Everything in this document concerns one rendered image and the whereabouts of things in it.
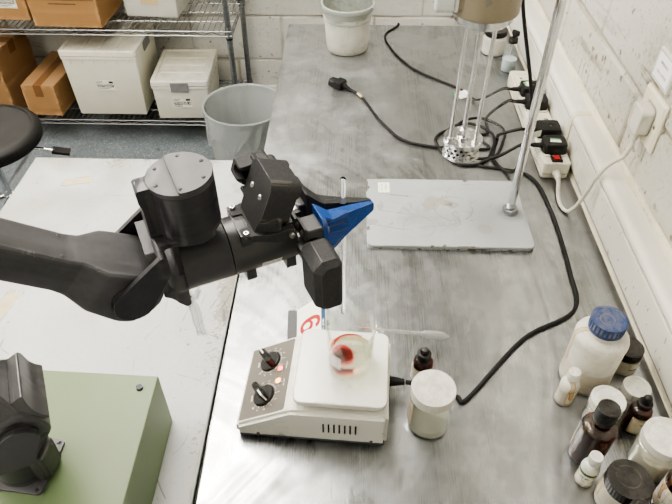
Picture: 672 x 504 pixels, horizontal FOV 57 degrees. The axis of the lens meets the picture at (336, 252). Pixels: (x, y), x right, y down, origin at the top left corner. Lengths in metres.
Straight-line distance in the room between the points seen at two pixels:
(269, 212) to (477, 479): 0.47
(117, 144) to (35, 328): 2.17
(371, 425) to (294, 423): 0.10
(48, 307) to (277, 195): 0.64
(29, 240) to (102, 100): 2.60
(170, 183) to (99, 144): 2.69
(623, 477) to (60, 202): 1.06
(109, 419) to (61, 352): 0.25
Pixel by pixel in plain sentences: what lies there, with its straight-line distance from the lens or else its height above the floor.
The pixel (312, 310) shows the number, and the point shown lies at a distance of 0.98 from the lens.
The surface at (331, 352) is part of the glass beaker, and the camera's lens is 0.78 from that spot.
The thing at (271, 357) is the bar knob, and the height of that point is 0.95.
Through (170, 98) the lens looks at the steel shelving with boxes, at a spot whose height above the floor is 0.24.
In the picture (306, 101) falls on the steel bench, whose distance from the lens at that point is 1.54.
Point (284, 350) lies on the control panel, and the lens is 0.89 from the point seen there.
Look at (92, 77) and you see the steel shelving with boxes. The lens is 3.09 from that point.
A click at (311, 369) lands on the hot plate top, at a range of 0.83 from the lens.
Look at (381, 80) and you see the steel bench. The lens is 1.63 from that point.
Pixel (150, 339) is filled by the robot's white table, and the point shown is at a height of 0.90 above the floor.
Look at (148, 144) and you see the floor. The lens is 3.15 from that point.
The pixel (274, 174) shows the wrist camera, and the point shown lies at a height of 1.33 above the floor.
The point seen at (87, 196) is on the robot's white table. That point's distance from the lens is 1.32.
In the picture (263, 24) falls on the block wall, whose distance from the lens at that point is 3.22.
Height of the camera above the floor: 1.66
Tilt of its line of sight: 43 degrees down
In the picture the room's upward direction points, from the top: straight up
